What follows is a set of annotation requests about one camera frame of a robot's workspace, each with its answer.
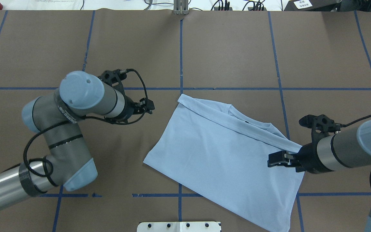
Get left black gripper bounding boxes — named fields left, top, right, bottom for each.
left=121, top=98, right=155, bottom=121

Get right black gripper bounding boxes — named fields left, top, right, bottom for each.
left=267, top=143, right=323, bottom=174

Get light blue t-shirt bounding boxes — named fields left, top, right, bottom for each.
left=143, top=94, right=303, bottom=232

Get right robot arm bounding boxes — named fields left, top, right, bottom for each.
left=267, top=115, right=371, bottom=232

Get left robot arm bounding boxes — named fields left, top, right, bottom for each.
left=0, top=69, right=155, bottom=210

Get blue tape grid lines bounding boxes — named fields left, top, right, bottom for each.
left=0, top=9, right=371, bottom=232

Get white side table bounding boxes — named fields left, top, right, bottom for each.
left=0, top=0, right=290, bottom=11

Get black box white label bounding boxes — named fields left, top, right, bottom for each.
left=283, top=0, right=342, bottom=12

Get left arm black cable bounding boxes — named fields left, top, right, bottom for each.
left=23, top=68, right=150, bottom=187

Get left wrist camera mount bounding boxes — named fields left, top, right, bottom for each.
left=97, top=69, right=128, bottom=91

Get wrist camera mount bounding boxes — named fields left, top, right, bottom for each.
left=97, top=69, right=128, bottom=91
left=299, top=114, right=343, bottom=143

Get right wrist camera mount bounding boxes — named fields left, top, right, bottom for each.
left=299, top=114, right=343, bottom=143

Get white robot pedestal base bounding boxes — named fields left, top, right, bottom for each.
left=137, top=221, right=222, bottom=232

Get aluminium frame post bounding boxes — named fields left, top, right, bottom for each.
left=173, top=0, right=190, bottom=15

